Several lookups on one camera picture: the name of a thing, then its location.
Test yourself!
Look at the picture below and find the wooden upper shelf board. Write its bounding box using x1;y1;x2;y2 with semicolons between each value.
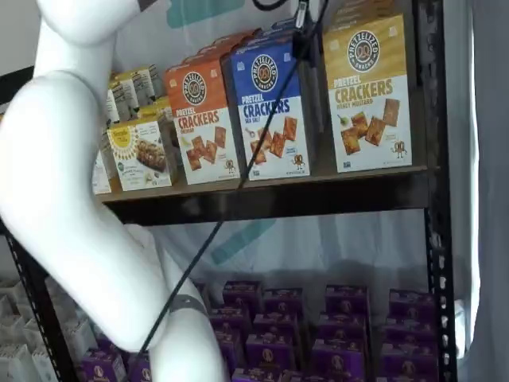
101;165;429;205

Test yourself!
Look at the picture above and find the blue pretzel crackers box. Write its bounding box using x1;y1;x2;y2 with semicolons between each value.
232;18;299;51
220;39;319;182

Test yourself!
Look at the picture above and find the orange pretzel crackers box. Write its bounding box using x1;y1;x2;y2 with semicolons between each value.
196;27;263;57
181;42;239;69
165;59;243;186

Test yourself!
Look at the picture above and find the purple Annie's snack box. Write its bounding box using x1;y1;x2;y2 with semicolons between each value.
383;314;439;347
222;280;263;308
216;329;244;371
312;337;366;377
325;284;370;315
210;306;252;332
379;341;441;382
245;333;296;371
389;288;437;319
81;348;128;382
254;312;300;339
317;312;370;343
264;288;304;315
126;349;155;382

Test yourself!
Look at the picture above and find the yellow white snack bar box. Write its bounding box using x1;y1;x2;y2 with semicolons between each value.
137;97;173;121
107;119;174;192
93;131;113;196

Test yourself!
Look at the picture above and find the yellow white pretzel crackers box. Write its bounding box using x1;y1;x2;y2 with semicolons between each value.
321;14;414;174
329;0;406;31

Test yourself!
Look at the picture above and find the white box yellow header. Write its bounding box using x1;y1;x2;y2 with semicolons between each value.
107;73;138;123
146;64;166;99
129;67;155;108

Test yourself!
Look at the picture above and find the white paper bag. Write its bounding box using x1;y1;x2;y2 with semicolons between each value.
59;318;99;359
31;349;61;382
0;344;40;382

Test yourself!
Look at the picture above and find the white side curtain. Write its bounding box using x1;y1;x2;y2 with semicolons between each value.
441;0;509;382

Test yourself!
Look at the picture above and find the long black cable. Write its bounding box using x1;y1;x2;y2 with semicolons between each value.
137;0;331;355

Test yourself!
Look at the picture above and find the grey cable plug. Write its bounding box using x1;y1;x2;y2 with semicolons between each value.
294;1;310;29

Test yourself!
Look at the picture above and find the black cable loop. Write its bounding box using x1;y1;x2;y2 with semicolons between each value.
251;0;292;12

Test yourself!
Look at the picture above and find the black metal shelf frame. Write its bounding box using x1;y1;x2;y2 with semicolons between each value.
3;0;460;382

